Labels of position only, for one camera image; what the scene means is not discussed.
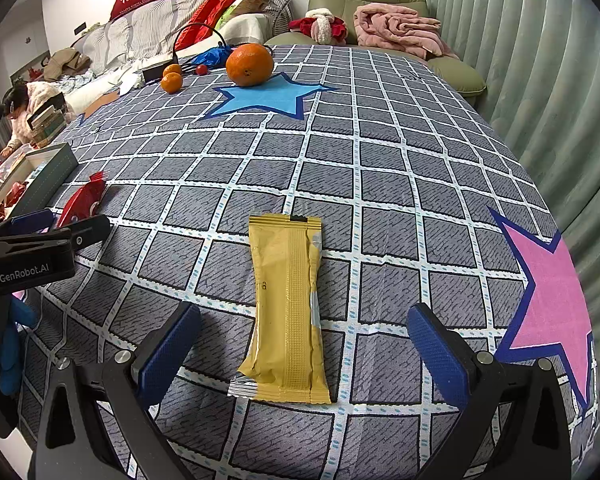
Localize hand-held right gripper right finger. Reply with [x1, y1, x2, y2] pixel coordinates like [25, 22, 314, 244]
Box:
[406, 302, 573, 480]

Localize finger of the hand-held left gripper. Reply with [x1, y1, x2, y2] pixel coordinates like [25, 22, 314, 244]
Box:
[54, 213, 112, 251]
[0, 208, 57, 236]

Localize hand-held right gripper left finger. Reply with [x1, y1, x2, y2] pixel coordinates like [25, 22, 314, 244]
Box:
[34, 301, 203, 480]

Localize red snack packet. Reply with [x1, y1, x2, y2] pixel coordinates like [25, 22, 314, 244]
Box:
[55, 171, 107, 228]

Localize grey storage tray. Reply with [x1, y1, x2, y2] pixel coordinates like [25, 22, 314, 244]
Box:
[0, 142, 79, 228]

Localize long yellow snack packet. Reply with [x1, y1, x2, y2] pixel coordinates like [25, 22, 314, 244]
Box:
[228, 212, 332, 405]

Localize person's left hand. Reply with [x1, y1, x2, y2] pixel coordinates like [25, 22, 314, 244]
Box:
[0, 294, 37, 397]

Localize white quilt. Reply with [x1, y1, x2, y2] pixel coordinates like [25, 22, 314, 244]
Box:
[62, 67, 146, 106]

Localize crumpled white tissue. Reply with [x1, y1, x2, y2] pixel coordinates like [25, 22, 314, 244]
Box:
[117, 72, 146, 96]

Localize beige clothing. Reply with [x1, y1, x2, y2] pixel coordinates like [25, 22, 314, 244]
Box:
[40, 47, 91, 81]

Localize black power adapter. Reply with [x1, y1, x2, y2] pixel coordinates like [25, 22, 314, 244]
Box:
[141, 57, 173, 82]

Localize grey checkered star bed sheet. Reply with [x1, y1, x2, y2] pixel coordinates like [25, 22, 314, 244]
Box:
[10, 42, 600, 480]

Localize grey striped sofa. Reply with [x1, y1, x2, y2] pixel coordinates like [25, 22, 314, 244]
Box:
[72, 0, 293, 91]

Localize blue plastic bag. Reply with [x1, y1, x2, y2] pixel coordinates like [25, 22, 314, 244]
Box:
[180, 47, 231, 68]

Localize large orange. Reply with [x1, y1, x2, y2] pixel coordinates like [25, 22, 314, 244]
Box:
[225, 43, 275, 88]

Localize red cushions on sofa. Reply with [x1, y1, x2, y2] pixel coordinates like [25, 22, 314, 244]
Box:
[174, 0, 238, 51]

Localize white lace cloth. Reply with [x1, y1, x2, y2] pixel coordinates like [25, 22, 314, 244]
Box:
[225, 12, 273, 46]

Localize green printed paper bag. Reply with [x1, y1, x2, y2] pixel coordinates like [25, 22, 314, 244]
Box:
[215, 0, 273, 31]

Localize red and white plush toy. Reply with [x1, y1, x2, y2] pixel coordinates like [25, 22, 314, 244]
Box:
[288, 7, 351, 45]

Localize pink folded blanket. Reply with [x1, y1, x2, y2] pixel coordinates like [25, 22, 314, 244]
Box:
[355, 2, 461, 61]

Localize black power cable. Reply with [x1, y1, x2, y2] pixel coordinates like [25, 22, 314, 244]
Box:
[172, 24, 276, 68]

